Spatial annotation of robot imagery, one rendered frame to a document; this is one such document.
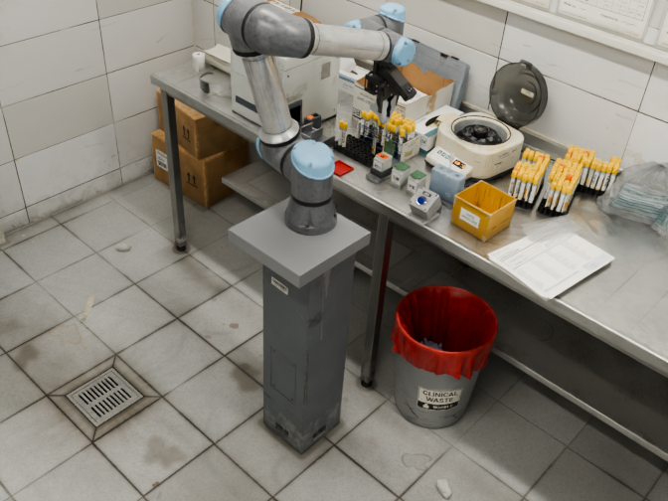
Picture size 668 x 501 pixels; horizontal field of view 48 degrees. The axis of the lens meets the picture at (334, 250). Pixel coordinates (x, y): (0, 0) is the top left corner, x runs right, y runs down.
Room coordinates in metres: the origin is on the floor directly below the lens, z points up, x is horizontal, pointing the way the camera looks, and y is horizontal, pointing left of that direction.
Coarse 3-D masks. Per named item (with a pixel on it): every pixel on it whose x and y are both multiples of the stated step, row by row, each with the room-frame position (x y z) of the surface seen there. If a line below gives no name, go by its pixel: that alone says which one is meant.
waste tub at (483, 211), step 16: (464, 192) 1.86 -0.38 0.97; (480, 192) 1.92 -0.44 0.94; (496, 192) 1.88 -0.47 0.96; (464, 208) 1.80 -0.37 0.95; (480, 208) 1.91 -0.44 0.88; (496, 208) 1.87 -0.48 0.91; (512, 208) 1.83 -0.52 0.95; (464, 224) 1.80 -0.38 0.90; (480, 224) 1.76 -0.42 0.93; (496, 224) 1.78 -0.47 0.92; (480, 240) 1.75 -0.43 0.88
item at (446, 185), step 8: (432, 168) 1.98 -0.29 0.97; (440, 168) 1.98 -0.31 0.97; (448, 168) 1.98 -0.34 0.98; (432, 176) 1.97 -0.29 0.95; (440, 176) 1.96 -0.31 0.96; (448, 176) 1.94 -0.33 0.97; (456, 176) 1.94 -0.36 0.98; (464, 176) 1.94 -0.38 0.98; (432, 184) 1.97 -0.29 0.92; (440, 184) 1.95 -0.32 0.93; (448, 184) 1.93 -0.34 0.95; (456, 184) 1.92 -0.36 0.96; (440, 192) 1.95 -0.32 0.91; (448, 192) 1.93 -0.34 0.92; (456, 192) 1.91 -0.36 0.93; (440, 200) 1.94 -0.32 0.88; (448, 200) 1.93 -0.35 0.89
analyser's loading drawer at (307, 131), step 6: (300, 126) 2.29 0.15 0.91; (306, 126) 2.24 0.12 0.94; (312, 126) 2.27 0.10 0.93; (300, 132) 2.23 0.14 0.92; (306, 132) 2.24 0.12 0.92; (312, 132) 2.20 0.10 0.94; (318, 132) 2.22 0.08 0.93; (306, 138) 2.21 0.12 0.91; (312, 138) 2.20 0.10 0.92; (318, 138) 2.21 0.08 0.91; (324, 138) 2.22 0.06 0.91; (330, 138) 2.19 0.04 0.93; (330, 144) 2.19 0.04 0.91
